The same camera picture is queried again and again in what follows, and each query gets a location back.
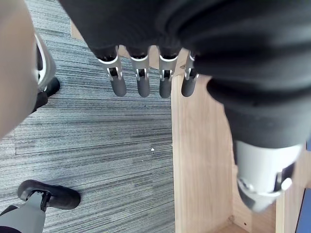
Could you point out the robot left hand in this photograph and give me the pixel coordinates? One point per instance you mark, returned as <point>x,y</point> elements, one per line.
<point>243,48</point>

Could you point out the dark robot foot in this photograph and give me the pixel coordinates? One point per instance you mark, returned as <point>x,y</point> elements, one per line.
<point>63,196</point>
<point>52,88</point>

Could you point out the silver robot leg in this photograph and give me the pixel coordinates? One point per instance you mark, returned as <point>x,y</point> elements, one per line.
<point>24,216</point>
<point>14,60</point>

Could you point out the blue board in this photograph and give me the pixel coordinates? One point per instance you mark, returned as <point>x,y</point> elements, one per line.
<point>305,211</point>

